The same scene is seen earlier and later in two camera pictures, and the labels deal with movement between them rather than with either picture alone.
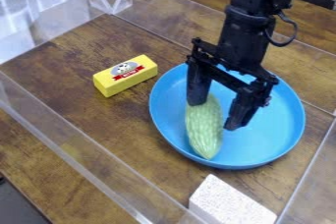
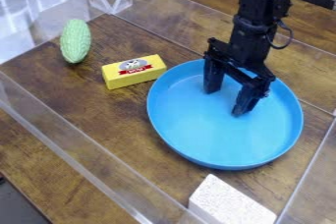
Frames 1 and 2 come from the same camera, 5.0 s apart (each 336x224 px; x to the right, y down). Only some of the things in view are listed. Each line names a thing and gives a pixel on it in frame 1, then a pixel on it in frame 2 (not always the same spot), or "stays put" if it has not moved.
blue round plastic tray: [261, 138] stays put
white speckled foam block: [217, 203] stays put
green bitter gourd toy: [204, 122] → [74, 40]
